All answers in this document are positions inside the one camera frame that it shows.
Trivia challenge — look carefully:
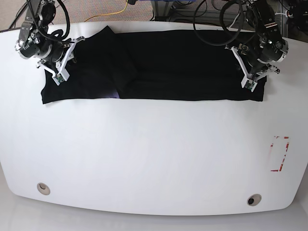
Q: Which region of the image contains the table grommet hole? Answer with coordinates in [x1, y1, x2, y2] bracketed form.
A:
[37, 183, 51, 195]
[247, 194, 262, 206]

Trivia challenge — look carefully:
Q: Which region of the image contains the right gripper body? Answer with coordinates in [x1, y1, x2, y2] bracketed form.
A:
[15, 36, 72, 59]

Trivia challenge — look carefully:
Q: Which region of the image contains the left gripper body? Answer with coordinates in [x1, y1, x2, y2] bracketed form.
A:
[243, 36, 288, 72]

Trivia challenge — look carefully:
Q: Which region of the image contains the right table grommet hole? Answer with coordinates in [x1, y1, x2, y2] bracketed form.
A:
[247, 194, 262, 206]

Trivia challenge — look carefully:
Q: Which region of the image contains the aluminium frame stand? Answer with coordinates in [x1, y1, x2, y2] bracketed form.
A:
[150, 0, 191, 22]

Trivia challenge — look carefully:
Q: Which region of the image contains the left table grommet hole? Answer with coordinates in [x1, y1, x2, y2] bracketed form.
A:
[37, 183, 51, 195]

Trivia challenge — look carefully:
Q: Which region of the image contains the black t-shirt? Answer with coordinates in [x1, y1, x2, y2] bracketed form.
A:
[41, 27, 267, 104]

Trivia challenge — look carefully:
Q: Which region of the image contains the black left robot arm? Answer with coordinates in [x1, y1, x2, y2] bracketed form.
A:
[246, 0, 288, 72]

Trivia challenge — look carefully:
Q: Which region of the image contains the red tape rectangle marking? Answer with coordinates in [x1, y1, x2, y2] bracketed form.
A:
[269, 136, 290, 172]

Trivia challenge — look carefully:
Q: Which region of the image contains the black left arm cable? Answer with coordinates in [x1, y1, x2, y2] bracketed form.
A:
[193, 0, 256, 48]

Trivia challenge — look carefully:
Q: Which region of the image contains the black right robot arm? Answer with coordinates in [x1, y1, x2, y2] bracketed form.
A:
[15, 0, 72, 71]

